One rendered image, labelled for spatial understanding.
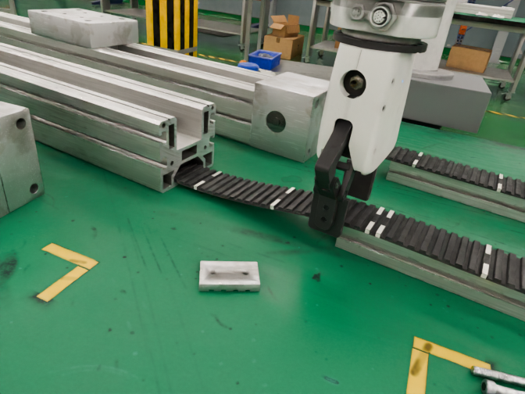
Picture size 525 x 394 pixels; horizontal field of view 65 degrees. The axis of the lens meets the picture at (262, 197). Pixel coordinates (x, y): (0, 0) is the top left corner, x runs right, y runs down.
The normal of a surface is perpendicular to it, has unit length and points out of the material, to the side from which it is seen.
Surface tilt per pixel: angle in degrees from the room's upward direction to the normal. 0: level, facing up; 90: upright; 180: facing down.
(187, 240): 0
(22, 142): 90
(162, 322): 0
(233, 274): 0
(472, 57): 89
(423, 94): 90
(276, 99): 90
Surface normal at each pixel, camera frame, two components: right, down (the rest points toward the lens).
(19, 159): 0.94, 0.25
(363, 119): -0.36, 0.38
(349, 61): -0.62, 0.15
